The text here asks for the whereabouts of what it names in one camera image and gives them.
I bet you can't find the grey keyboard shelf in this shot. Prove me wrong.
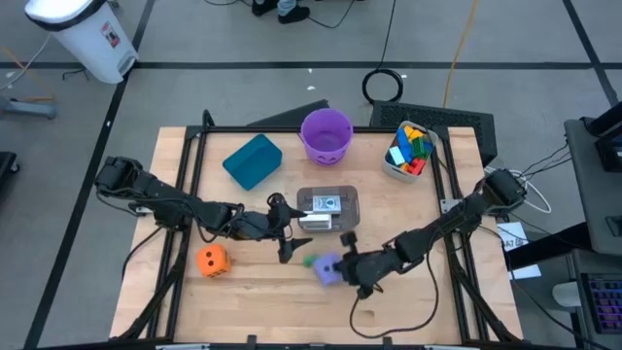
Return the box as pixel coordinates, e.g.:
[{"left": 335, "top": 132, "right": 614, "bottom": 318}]
[{"left": 568, "top": 247, "right": 622, "bottom": 350}]

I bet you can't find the purple plastic bucket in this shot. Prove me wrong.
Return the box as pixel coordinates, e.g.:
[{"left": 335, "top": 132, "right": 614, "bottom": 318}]
[{"left": 299, "top": 107, "right": 355, "bottom": 167}]

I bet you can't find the black aluminium table frame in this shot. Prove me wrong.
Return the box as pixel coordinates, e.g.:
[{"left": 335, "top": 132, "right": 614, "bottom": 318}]
[{"left": 114, "top": 109, "right": 525, "bottom": 350}]

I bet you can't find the black desk beam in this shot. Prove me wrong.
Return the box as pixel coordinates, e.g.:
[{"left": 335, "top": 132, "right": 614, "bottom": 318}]
[{"left": 504, "top": 222, "right": 589, "bottom": 271}]

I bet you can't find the grey stand foot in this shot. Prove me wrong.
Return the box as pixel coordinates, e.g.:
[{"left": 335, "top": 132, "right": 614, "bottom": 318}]
[{"left": 0, "top": 95, "right": 57, "bottom": 121}]

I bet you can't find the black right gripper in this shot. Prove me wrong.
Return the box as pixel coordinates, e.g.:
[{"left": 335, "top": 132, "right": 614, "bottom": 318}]
[{"left": 331, "top": 231, "right": 407, "bottom": 300}]

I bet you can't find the black perforated panel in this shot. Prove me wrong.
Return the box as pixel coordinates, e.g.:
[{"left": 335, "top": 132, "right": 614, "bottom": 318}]
[{"left": 368, "top": 99, "right": 498, "bottom": 166}]

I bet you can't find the large blue toy brick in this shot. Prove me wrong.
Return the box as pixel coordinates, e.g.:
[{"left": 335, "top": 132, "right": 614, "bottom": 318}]
[{"left": 396, "top": 126, "right": 414, "bottom": 161}]

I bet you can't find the white rounded object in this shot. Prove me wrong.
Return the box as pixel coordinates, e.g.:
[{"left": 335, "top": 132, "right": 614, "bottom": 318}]
[{"left": 551, "top": 280, "right": 582, "bottom": 308}]

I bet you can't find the orange foam die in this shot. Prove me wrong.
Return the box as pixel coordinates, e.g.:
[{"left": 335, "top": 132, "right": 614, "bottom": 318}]
[{"left": 196, "top": 244, "right": 232, "bottom": 279}]

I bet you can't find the blank white paper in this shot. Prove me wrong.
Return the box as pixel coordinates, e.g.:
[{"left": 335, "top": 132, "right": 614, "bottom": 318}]
[{"left": 507, "top": 264, "right": 542, "bottom": 281}]

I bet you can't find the smoky transparent plastic tray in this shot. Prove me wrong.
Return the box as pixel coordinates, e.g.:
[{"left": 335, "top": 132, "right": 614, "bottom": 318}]
[{"left": 295, "top": 185, "right": 362, "bottom": 233}]

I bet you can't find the black coiled cable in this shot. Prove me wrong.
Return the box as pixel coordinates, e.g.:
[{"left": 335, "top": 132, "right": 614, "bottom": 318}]
[{"left": 361, "top": 0, "right": 404, "bottom": 104}]

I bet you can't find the teal plastic bin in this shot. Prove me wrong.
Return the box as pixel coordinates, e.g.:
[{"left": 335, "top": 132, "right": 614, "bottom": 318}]
[{"left": 222, "top": 133, "right": 284, "bottom": 192}]

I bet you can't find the silver metal bracket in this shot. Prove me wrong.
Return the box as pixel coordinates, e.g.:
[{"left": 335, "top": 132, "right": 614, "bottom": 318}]
[{"left": 439, "top": 197, "right": 462, "bottom": 216}]

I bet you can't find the grey desk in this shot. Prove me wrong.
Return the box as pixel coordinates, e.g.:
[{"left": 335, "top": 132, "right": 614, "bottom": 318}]
[{"left": 563, "top": 119, "right": 622, "bottom": 257}]

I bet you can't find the black monitor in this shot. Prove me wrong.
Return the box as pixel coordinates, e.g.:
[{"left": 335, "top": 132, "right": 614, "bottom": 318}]
[{"left": 582, "top": 101, "right": 622, "bottom": 172}]

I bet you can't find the backlit keyboard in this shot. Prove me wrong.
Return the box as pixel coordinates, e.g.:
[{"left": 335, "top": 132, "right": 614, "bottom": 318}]
[{"left": 580, "top": 271, "right": 622, "bottom": 335}]

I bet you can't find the white pedal trash can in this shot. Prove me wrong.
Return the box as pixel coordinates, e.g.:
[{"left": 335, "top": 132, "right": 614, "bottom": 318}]
[{"left": 23, "top": 0, "right": 140, "bottom": 86}]

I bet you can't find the yellow floor cable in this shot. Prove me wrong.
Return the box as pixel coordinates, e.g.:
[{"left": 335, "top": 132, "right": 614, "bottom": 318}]
[{"left": 442, "top": 0, "right": 480, "bottom": 109}]

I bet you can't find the light grey plastic bin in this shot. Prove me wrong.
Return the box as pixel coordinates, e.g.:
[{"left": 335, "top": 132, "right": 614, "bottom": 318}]
[{"left": 382, "top": 119, "right": 439, "bottom": 185}]

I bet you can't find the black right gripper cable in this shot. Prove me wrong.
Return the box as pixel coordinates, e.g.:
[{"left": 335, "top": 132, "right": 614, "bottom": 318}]
[{"left": 348, "top": 250, "right": 441, "bottom": 340}]

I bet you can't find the purple foam die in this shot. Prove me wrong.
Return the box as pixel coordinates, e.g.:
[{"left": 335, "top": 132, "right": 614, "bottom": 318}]
[{"left": 312, "top": 251, "right": 345, "bottom": 287}]

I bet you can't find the printed white paper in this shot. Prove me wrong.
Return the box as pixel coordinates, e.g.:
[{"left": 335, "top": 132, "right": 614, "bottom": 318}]
[{"left": 495, "top": 222, "right": 530, "bottom": 253}]

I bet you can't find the long green toy brick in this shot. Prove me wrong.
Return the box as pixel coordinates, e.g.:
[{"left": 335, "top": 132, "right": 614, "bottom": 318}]
[{"left": 411, "top": 137, "right": 432, "bottom": 159}]

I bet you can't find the person's foot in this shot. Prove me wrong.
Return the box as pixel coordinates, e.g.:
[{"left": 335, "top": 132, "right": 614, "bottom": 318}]
[
  {"left": 251, "top": 0, "right": 279, "bottom": 18},
  {"left": 277, "top": 0, "right": 311, "bottom": 25}
]

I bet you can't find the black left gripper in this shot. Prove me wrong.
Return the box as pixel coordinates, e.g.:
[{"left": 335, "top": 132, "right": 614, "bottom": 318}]
[{"left": 237, "top": 192, "right": 314, "bottom": 264}]

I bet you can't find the card deck black emblem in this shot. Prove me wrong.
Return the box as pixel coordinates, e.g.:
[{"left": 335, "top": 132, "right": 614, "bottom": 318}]
[{"left": 312, "top": 194, "right": 341, "bottom": 214}]

